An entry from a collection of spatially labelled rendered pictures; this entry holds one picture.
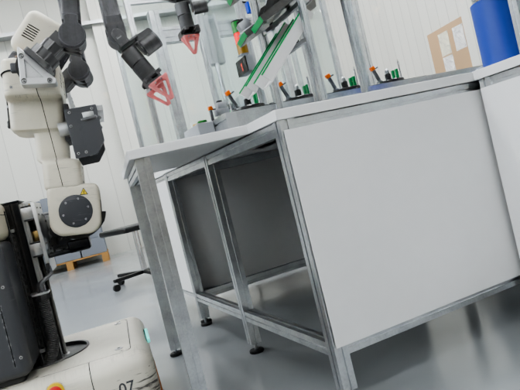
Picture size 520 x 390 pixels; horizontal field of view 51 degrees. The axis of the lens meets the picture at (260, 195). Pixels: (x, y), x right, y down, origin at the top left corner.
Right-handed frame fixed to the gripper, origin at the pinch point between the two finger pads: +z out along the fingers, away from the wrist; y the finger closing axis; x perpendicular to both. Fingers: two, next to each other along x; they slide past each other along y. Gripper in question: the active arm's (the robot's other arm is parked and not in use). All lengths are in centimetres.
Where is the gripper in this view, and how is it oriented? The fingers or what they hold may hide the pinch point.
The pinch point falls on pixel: (194, 52)
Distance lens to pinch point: 224.6
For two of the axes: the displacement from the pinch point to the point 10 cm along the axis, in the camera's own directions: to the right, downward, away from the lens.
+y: -3.8, 0.7, 9.2
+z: 2.7, 9.6, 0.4
